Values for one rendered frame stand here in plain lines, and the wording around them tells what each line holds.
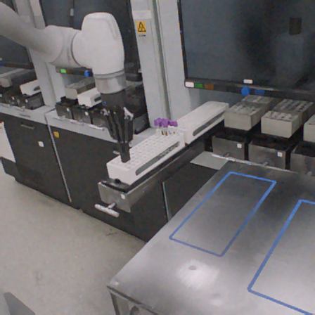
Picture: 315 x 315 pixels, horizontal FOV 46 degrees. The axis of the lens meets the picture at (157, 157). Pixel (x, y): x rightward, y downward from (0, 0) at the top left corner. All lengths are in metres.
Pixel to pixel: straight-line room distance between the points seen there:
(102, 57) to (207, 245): 0.56
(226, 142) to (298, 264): 0.66
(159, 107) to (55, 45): 0.69
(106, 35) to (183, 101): 0.62
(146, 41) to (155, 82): 0.18
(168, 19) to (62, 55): 0.54
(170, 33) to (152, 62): 0.16
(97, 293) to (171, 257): 1.16
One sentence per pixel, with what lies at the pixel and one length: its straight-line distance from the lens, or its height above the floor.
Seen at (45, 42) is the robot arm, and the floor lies 1.27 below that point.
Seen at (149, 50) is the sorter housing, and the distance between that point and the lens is 1.61.
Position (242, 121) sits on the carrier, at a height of 0.85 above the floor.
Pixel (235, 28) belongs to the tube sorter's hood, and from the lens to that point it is 1.34.
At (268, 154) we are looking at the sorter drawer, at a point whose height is 0.78.
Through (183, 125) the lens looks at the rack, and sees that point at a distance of 1.42.
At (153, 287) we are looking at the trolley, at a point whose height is 0.82.
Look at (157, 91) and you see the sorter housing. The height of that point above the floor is 0.92.
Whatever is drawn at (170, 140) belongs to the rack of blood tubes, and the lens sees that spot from 1.30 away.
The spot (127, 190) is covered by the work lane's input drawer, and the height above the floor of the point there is 0.81.
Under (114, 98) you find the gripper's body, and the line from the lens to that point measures 1.09.
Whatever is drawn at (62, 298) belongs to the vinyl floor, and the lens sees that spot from 2.05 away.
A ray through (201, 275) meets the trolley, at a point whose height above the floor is 0.82.
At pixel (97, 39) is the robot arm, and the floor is 1.26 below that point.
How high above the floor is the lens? 1.42
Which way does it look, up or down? 27 degrees down
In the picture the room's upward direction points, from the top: 9 degrees counter-clockwise
